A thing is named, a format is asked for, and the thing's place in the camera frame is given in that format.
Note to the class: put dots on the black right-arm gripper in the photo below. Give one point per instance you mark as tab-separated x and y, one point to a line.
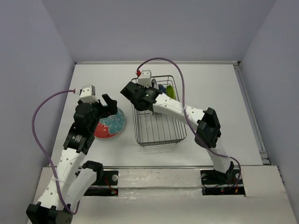
143	87

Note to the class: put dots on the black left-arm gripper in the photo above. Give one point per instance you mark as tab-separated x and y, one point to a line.
111	103

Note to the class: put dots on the dark blue leaf dish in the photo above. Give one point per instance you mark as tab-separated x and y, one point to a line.
162	88

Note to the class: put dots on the red and teal plate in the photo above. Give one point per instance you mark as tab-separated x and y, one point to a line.
110	126

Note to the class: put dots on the lime green plate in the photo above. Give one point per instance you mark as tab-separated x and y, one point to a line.
170	92

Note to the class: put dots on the white plate green rim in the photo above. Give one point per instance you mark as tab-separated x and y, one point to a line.
154	83

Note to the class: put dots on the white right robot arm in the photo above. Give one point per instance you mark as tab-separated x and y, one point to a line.
204	124

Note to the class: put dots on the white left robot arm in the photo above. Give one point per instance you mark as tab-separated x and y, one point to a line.
71	177

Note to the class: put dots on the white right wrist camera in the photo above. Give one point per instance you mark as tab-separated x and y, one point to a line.
144	78

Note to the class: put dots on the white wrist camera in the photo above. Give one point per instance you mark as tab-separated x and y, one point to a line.
87	94
144	78

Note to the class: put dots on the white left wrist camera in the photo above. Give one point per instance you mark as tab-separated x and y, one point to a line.
87	94

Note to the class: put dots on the grey wire dish rack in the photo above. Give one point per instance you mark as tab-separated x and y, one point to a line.
153	129

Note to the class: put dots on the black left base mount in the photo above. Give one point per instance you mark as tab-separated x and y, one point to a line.
107	185

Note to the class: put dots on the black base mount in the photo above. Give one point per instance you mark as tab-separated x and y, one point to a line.
107	185
216	184

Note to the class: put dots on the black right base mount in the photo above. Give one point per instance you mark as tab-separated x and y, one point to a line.
216	184

